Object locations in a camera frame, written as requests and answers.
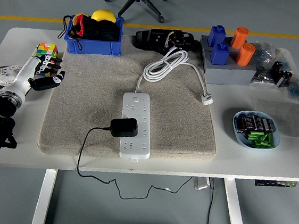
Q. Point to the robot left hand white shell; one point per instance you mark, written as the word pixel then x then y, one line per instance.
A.
pixel 25 75

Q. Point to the white power strip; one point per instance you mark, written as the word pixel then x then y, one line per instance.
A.
pixel 132 147

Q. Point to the colourful puzzle cube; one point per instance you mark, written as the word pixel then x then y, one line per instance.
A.
pixel 47 49

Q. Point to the blue plastic bin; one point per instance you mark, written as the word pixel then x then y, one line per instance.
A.
pixel 92 47

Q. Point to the yellow ball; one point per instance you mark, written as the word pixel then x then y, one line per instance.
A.
pixel 103 15

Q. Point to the white table leg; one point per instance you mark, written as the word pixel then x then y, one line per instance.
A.
pixel 45 197
pixel 233 206

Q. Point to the black electronic device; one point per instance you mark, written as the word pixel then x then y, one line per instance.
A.
pixel 157 39

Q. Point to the grey-brown mat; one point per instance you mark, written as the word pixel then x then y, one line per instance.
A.
pixel 186 121

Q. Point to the blue square block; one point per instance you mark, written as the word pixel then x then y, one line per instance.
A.
pixel 216 36
pixel 219 55

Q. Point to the grey block base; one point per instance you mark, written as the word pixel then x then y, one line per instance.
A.
pixel 228 74

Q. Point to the orange cylinder block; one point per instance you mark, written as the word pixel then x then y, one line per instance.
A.
pixel 246 55
pixel 238 38

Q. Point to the black cylindrical capacitor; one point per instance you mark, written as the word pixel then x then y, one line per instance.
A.
pixel 249 123
pixel 257 123
pixel 241 125
pixel 268 125

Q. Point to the light blue dish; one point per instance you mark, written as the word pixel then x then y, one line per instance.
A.
pixel 240 140

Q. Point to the clear bag of dark parts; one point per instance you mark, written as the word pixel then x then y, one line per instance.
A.
pixel 263 75

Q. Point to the green cylindrical battery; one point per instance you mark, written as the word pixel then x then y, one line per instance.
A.
pixel 255 136
pixel 269 139
pixel 261 144

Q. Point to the clear bag of black capacitors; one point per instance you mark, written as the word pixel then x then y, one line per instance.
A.
pixel 280 73

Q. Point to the black table control box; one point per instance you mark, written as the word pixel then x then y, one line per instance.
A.
pixel 265 183

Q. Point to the empty clear plastic bag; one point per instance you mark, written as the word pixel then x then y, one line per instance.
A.
pixel 285 118

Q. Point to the clear bag of blue parts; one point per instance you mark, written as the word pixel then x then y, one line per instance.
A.
pixel 298 91

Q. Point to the silver metal bracket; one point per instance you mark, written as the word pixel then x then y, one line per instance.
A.
pixel 201 183

